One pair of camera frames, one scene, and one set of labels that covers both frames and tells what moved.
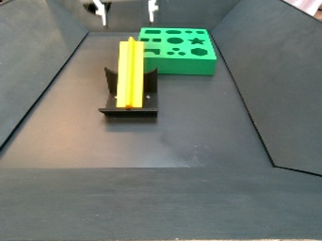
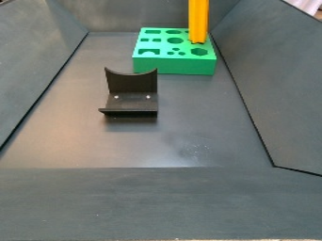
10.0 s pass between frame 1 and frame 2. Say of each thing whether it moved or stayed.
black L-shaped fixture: stayed
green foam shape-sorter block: stayed
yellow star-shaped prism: moved
